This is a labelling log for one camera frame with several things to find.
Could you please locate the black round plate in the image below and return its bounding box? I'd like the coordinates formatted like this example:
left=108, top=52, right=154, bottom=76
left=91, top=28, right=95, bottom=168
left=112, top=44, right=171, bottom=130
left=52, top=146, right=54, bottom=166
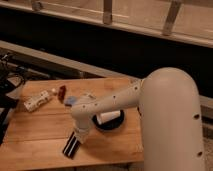
left=92, top=110, right=125, bottom=131

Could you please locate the metal frame rail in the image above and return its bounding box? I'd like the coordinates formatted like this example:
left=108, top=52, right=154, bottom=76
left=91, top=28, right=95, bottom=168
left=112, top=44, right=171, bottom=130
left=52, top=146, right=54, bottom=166
left=0, top=0, right=213, bottom=48

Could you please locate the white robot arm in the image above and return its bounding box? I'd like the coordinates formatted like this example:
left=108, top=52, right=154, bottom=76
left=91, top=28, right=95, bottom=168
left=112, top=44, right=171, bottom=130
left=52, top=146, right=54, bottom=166
left=63, top=67, right=205, bottom=171

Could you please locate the white cylinder cup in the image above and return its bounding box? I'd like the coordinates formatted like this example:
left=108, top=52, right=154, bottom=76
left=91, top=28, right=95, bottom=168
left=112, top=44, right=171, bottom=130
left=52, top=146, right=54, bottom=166
left=97, top=111, right=120, bottom=125

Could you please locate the black equipment at left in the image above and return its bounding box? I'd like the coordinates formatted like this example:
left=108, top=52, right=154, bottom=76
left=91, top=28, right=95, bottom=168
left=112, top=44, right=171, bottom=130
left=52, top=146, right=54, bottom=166
left=0, top=53, right=25, bottom=145

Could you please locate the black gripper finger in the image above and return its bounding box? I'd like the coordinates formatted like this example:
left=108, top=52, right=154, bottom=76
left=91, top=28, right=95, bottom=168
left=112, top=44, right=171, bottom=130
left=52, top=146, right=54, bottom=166
left=68, top=139, right=81, bottom=159
left=63, top=132, right=76, bottom=156

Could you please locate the white rectangular box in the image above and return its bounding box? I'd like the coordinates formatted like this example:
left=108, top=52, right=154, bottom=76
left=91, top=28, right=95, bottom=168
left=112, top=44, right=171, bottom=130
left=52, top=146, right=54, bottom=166
left=24, top=91, right=50, bottom=112

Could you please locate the dark red eraser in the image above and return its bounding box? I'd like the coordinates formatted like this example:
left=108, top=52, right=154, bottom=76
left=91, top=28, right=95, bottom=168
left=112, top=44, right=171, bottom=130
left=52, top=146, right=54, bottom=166
left=58, top=85, right=66, bottom=103

